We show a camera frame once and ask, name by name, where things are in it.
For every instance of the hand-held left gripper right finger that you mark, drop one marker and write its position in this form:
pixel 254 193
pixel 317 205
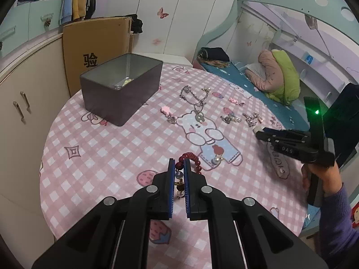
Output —
pixel 187 190

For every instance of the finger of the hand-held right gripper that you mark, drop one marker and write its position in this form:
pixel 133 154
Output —
pixel 291 134
pixel 289 147

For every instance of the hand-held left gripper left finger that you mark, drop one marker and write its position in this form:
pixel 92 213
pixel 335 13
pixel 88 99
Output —
pixel 171 187

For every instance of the silver charm cluster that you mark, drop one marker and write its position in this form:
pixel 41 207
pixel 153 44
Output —
pixel 251 120
pixel 227 119

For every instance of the pink charm keyring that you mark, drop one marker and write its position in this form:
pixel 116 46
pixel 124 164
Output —
pixel 166 109

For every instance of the grey tin box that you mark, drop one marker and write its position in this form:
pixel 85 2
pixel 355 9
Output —
pixel 123 103

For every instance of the person's right forearm purple sleeve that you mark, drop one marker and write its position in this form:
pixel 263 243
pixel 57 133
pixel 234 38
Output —
pixel 336 218

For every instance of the person's right hand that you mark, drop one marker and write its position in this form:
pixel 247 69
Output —
pixel 331 176

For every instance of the pearl earring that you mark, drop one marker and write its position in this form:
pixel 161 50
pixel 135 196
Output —
pixel 216 161

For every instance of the green quilt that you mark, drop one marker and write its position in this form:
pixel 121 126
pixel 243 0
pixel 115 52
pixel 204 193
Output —
pixel 289 81

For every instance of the small pink bow clip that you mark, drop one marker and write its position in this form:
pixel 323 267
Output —
pixel 234 101

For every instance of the pink checked tablecloth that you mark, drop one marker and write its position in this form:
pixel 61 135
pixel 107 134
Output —
pixel 112 151

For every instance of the pink quilt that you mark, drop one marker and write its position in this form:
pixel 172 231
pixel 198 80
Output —
pixel 269 67

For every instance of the white pillow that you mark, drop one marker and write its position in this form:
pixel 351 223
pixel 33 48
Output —
pixel 255 70

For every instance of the teal printed bed sheet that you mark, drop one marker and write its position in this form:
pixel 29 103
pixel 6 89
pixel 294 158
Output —
pixel 238 81

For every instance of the brown scarf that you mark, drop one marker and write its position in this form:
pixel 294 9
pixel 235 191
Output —
pixel 213 63

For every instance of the dark folded clothes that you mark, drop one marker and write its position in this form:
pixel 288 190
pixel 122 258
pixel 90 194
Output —
pixel 216 53

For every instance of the white slab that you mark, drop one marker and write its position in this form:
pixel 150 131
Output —
pixel 162 58

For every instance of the faint pink butterfly sticker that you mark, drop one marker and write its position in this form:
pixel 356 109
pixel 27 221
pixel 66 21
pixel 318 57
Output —
pixel 157 42

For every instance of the white wardrobe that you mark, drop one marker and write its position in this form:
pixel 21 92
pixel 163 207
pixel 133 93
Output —
pixel 179 19

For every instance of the black cloth bundle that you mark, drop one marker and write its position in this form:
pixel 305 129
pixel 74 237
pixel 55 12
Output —
pixel 137 23

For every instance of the tall cardboard box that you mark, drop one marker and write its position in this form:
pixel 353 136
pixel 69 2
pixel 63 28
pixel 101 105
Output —
pixel 92 39

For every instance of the beige cabinet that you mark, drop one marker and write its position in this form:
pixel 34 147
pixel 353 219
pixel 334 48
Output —
pixel 36 84

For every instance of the blue hanging garment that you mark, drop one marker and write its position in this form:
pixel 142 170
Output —
pixel 67 2

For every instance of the mint drawer unit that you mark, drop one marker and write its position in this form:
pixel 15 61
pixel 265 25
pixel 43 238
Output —
pixel 28 16

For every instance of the teal bunk bed frame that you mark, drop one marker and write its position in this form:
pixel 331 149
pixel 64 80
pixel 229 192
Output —
pixel 252 2

